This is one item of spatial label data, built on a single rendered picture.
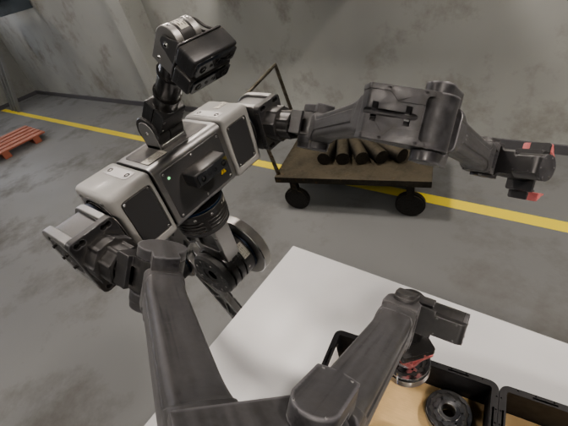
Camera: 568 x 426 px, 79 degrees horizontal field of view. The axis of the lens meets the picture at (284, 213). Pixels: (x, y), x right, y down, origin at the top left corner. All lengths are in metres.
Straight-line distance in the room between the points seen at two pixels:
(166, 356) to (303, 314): 1.04
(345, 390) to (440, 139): 0.35
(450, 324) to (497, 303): 1.65
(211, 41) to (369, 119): 0.26
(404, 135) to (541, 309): 1.93
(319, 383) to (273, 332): 1.05
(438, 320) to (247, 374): 0.79
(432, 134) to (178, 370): 0.41
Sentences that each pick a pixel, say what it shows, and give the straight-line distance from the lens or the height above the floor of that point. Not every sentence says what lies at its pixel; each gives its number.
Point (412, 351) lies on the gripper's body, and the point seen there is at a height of 1.15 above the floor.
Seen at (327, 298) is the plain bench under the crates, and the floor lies 0.70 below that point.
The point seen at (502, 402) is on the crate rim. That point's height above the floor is 0.93.
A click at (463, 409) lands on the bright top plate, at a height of 0.86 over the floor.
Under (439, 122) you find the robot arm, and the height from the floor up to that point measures 1.58.
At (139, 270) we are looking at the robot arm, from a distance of 0.58.
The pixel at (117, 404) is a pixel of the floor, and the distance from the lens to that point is 2.41.
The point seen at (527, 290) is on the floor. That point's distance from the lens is 2.41.
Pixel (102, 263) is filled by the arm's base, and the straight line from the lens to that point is 0.63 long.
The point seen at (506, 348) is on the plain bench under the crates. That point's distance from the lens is 1.33.
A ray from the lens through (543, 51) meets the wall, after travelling 3.23.
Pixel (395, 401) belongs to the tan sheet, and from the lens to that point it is 1.07.
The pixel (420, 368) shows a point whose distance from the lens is 0.87.
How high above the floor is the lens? 1.82
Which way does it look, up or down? 39 degrees down
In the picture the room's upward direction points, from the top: 16 degrees counter-clockwise
